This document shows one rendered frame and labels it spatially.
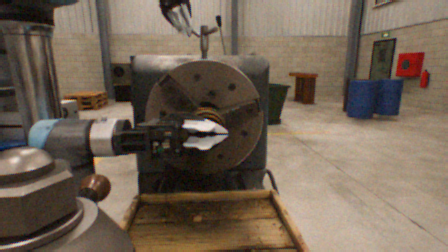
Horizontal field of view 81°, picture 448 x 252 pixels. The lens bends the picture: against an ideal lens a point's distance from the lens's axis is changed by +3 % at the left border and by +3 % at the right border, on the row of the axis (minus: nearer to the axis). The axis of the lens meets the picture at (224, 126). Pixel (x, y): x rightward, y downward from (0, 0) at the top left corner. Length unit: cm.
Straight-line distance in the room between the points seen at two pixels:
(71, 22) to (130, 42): 213
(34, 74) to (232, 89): 43
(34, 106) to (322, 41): 1146
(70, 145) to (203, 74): 34
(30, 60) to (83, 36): 1078
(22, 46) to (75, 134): 21
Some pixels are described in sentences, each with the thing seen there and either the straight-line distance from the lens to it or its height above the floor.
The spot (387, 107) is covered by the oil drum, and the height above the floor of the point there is 21.
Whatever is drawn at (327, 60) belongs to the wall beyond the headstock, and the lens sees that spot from 1189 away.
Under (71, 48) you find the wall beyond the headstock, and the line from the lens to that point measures 1158.
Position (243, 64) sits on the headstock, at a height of 123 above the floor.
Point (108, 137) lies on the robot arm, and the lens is 52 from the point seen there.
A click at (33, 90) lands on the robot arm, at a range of 66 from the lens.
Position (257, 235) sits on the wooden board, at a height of 88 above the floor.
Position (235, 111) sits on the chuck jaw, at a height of 111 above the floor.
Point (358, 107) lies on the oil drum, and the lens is 699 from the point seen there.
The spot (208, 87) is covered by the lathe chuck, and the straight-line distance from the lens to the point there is 68.
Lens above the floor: 122
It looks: 13 degrees down
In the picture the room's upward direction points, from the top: straight up
